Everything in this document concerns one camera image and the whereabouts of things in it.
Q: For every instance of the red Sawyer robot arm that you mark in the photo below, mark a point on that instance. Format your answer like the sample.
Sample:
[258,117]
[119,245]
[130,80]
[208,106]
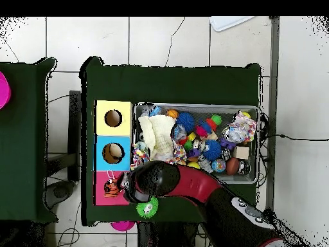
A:
[195,182]

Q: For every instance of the green spiky ball with eyes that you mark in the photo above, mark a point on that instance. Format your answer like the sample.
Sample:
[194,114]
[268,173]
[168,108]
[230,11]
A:
[147,208]

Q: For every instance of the pale patterned crumpled cloth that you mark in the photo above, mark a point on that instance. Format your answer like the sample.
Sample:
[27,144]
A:
[241,127]

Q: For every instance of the orange striped plush tiger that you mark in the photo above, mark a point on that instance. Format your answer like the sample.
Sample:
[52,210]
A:
[111,187]

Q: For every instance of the clear mesh bin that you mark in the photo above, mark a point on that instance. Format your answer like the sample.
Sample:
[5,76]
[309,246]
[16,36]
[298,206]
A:
[231,180]

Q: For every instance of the large colourful dotted cloth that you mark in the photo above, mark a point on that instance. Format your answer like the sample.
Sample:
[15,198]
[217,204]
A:
[140,157]

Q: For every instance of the wooden box with three holes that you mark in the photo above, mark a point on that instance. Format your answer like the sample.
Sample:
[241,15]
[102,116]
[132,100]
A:
[124,128]

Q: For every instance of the pale wooden block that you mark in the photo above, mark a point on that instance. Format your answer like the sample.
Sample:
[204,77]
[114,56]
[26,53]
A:
[241,152]

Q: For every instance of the blue spiky ball with eyes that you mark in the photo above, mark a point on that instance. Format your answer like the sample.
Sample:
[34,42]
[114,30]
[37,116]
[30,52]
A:
[212,150]

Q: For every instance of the globe print ball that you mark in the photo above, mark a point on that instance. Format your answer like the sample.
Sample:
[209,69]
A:
[218,165]

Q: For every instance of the multicolour spiky caterpillar toy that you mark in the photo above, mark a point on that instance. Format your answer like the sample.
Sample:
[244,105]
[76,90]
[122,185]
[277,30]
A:
[208,124]

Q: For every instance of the dark green table cloth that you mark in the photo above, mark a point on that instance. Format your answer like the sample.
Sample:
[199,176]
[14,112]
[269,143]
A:
[167,85]
[28,180]

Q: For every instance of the cream quilted cloth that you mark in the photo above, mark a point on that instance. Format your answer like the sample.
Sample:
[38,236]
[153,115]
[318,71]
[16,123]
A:
[159,128]

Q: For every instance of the pink bowl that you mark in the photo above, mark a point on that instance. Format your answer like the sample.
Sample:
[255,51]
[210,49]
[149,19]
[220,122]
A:
[123,226]
[3,90]

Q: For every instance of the brown toy football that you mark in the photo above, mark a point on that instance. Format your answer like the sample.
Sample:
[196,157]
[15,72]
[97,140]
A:
[232,166]

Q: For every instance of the small colourful dotted cloth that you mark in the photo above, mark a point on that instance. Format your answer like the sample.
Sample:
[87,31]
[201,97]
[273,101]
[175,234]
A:
[180,151]

